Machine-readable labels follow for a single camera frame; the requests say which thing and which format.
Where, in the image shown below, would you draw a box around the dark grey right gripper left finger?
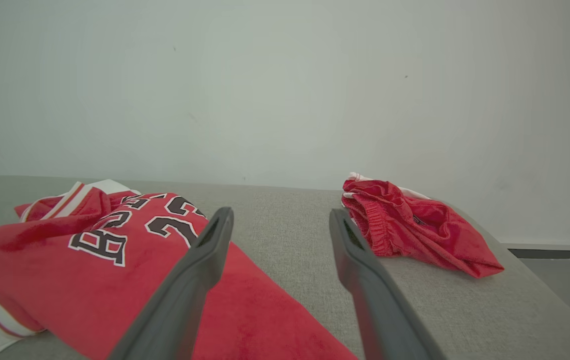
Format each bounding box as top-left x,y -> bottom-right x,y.
107,207 -> 234,360

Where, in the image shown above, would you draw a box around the white black wall baseboard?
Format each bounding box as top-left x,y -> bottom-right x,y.
502,243 -> 570,260

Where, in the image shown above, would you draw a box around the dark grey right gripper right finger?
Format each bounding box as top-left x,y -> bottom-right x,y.
329,208 -> 448,360

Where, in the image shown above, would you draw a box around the red white basketball jersey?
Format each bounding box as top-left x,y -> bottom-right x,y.
0,179 -> 358,360

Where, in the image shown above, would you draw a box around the red white sports shorts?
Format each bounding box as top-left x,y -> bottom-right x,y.
341,172 -> 505,279

